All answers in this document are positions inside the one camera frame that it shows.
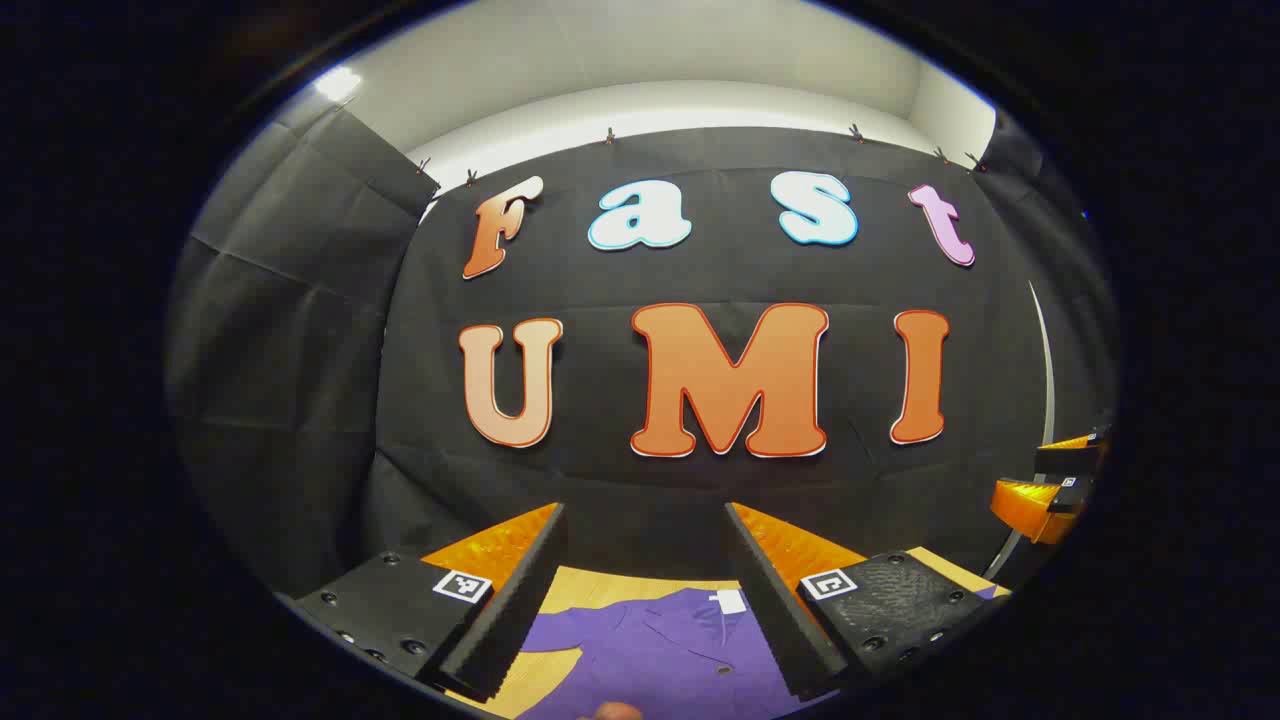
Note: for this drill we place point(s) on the ceiling light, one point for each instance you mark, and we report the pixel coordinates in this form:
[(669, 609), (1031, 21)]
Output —
[(338, 83)]

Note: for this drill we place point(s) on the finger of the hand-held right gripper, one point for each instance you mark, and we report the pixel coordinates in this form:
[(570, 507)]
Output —
[(1030, 505), (1070, 458)]

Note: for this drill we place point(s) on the black backdrop cloth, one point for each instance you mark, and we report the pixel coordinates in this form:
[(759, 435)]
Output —
[(600, 480)]

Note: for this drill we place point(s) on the purple shirt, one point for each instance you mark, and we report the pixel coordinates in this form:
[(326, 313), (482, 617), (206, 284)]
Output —
[(660, 650)]

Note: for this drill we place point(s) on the white pole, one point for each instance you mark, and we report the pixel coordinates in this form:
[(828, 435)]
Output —
[(1048, 400)]

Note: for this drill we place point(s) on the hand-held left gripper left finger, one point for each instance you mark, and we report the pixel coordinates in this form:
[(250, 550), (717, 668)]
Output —
[(520, 600)]

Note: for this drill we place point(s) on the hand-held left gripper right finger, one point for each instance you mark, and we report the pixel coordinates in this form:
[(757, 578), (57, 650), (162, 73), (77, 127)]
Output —
[(780, 620)]

